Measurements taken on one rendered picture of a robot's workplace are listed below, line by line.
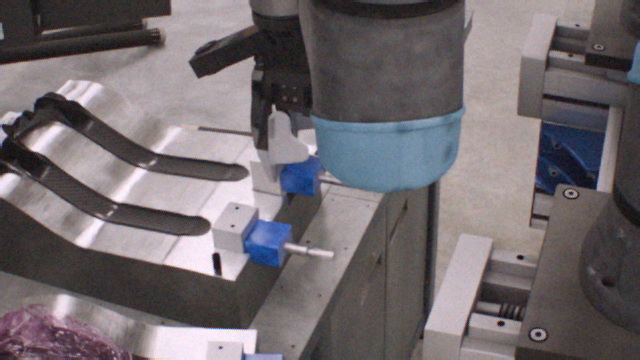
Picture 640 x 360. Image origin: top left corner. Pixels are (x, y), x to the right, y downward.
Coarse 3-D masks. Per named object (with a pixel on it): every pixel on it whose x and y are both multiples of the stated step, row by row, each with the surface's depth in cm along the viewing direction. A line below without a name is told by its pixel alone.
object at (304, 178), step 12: (252, 156) 112; (312, 156) 114; (252, 168) 112; (288, 168) 112; (300, 168) 112; (312, 168) 112; (324, 168) 114; (252, 180) 114; (264, 180) 113; (276, 180) 112; (288, 180) 112; (300, 180) 111; (312, 180) 111; (324, 180) 112; (336, 180) 112; (264, 192) 114; (276, 192) 113; (300, 192) 113; (312, 192) 112
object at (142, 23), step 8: (104, 24) 164; (112, 24) 164; (120, 24) 165; (128, 24) 166; (136, 24) 167; (144, 24) 168; (56, 32) 159; (64, 32) 159; (72, 32) 160; (80, 32) 161; (88, 32) 162; (96, 32) 163; (104, 32) 164; (112, 32) 165; (40, 40) 156; (48, 40) 157
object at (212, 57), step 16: (240, 32) 106; (256, 32) 102; (208, 48) 107; (224, 48) 104; (240, 48) 104; (256, 48) 103; (272, 48) 103; (192, 64) 107; (208, 64) 106; (224, 64) 106
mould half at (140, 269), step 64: (0, 128) 134; (64, 128) 120; (128, 128) 124; (0, 192) 109; (128, 192) 116; (192, 192) 115; (256, 192) 114; (320, 192) 125; (0, 256) 116; (64, 256) 110; (128, 256) 106; (192, 256) 105; (192, 320) 108
